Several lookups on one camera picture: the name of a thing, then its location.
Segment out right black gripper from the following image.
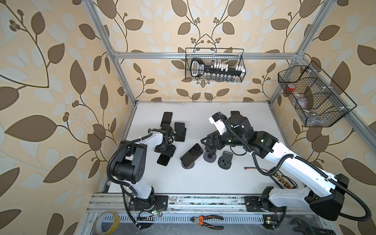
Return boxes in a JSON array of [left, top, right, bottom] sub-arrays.
[[201, 128, 246, 149]]

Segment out green phone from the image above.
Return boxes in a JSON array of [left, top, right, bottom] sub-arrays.
[[205, 141, 217, 154], [231, 111, 240, 116]]

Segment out purple edged phone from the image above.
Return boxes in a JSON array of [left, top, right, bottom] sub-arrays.
[[161, 112, 173, 126]]

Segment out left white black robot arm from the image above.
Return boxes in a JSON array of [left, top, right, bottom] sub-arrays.
[[106, 124, 176, 230]]

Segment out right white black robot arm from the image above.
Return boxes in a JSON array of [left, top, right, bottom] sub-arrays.
[[201, 112, 372, 222]]

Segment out round black stand front right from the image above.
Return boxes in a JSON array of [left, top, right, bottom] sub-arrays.
[[217, 151, 233, 170]]

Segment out black rectangular stand left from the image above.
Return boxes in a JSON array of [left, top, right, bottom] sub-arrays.
[[174, 122, 187, 142]]

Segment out round dark stand front left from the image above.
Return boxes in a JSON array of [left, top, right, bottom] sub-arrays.
[[181, 162, 195, 169]]

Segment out black socket tool set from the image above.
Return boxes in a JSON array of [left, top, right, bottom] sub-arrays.
[[188, 58, 246, 78]]

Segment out orange black pliers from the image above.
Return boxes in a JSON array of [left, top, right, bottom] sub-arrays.
[[190, 214, 225, 231]]

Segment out black charger board with connectors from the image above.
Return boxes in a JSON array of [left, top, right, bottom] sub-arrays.
[[270, 171, 298, 189]]

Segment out red capped item in basket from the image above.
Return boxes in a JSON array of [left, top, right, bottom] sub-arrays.
[[286, 83, 296, 93]]

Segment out yellow tape roll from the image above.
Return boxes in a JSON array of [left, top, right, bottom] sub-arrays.
[[94, 211, 120, 235]]

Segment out black adjustable wrench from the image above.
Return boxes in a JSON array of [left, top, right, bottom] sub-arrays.
[[291, 217, 336, 235]]

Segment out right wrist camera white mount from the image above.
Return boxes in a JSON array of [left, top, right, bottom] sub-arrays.
[[209, 112, 229, 136]]

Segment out red black cable with plug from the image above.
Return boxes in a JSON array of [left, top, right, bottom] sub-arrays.
[[244, 165, 269, 173]]

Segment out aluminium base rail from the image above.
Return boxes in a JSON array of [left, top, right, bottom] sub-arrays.
[[77, 192, 335, 235]]

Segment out black wire basket back wall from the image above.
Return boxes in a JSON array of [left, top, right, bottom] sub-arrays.
[[185, 47, 246, 83]]

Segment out black wire basket wall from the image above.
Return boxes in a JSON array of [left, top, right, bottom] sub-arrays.
[[278, 61, 357, 128], [185, 47, 246, 83]]

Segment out black wire basket right wall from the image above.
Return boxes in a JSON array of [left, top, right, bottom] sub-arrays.
[[278, 61, 357, 128]]

